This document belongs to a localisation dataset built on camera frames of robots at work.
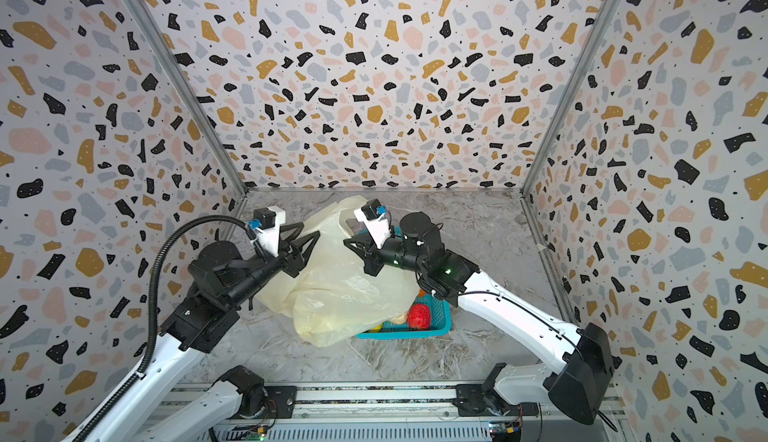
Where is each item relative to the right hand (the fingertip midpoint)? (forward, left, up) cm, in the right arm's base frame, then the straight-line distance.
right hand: (341, 238), depth 63 cm
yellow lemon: (-8, -6, -32) cm, 33 cm away
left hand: (+2, +7, +2) cm, 8 cm away
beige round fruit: (-5, -13, -31) cm, 34 cm away
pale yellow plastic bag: (-7, +3, -15) cm, 17 cm away
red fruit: (-6, -17, -29) cm, 34 cm away
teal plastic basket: (-7, -23, -32) cm, 40 cm away
